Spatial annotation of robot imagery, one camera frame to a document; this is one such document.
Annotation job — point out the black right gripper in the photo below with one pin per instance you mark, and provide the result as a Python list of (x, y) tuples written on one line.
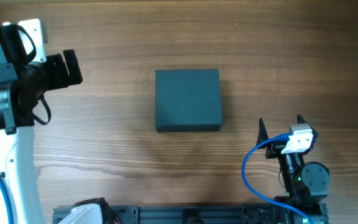
[(278, 149)]

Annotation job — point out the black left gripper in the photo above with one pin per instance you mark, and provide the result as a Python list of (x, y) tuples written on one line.
[(56, 72)]

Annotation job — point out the dark teal hinged box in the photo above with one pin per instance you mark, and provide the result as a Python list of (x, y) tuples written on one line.
[(188, 100)]

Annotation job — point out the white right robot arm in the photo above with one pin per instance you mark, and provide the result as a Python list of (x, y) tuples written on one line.
[(306, 184)]

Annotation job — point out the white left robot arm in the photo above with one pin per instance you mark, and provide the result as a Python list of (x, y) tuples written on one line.
[(19, 195)]

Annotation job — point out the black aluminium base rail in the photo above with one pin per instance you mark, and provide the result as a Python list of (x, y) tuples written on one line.
[(219, 214)]

